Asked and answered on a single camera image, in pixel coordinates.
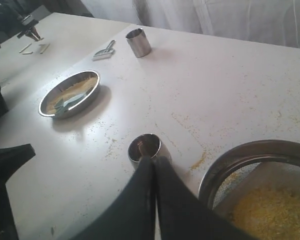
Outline far steel cup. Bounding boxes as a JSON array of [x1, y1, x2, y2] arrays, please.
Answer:
[[125, 28, 152, 58]]

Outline small metal scoop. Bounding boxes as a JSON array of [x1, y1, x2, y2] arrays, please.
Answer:
[[92, 40, 116, 61]]

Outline wooden stick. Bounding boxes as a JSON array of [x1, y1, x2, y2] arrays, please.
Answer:
[[39, 43, 50, 55], [19, 43, 32, 54]]

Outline stainless steel cup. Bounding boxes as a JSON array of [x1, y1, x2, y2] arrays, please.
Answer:
[[127, 133, 172, 170]]

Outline wooden stick right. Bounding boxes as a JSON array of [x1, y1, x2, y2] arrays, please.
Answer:
[[39, 43, 50, 55]]

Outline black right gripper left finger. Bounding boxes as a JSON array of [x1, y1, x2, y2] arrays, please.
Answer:
[[72, 156, 156, 240]]

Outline far robot gripper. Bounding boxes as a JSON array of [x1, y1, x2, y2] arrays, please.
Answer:
[[17, 14, 43, 42]]

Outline white background curtain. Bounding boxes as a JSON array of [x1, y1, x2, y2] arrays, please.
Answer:
[[82, 0, 300, 48]]

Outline wooden stick left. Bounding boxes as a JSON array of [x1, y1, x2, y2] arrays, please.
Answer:
[[19, 43, 32, 54]]

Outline yellow grain powder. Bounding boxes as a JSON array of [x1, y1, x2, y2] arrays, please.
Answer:
[[230, 187, 300, 240]]

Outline far steel pan with grains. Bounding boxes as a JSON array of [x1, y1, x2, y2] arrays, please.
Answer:
[[38, 70, 101, 120]]

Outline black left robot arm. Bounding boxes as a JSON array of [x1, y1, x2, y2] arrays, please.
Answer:
[[0, 87, 36, 240]]

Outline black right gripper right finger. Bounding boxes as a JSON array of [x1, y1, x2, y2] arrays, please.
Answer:
[[154, 156, 254, 240]]

